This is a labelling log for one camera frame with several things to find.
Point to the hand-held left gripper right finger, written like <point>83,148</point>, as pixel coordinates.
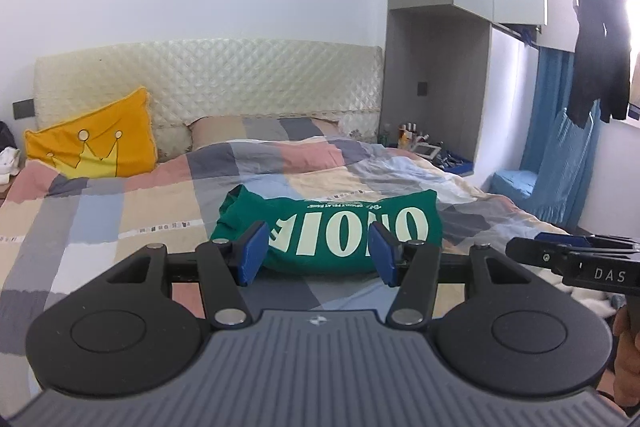
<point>385,254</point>

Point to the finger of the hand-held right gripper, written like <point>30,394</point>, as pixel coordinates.
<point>545,251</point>
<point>600,242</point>

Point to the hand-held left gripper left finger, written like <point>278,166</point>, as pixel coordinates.
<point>252,252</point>

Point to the green hoodie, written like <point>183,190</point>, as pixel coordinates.
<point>345,227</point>

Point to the hanging black clothes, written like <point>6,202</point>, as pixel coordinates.
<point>600,57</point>

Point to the white clothes pile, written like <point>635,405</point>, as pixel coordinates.
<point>10,164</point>

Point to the black clothes pile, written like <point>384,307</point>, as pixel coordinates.
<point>6,137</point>

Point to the person's right hand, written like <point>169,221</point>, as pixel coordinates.
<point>627,367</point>

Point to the white fluffy blanket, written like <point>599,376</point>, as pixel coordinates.
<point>590,302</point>

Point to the blue covered chair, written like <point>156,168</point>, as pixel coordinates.
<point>515,187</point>

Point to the blue curtain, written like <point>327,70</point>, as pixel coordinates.
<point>560,147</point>

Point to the patchwork quilt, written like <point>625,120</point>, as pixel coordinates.
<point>150,207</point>

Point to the white tablet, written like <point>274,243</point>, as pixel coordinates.
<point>429,151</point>

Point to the items on bedside shelf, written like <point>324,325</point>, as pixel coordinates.
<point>457,164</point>

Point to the yellow bottle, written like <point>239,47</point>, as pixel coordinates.
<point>405,137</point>

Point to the patchwork pillow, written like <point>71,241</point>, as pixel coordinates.
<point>260,132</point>

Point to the cream quilted headboard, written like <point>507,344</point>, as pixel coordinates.
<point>225,82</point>

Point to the yellow crown cushion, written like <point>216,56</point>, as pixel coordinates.
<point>105,142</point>

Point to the grey built-in cabinet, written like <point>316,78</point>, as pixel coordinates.
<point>440,7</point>

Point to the dark wall switch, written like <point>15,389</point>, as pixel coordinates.
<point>422,89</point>

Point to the dark wall socket plate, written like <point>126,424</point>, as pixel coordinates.
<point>23,108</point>

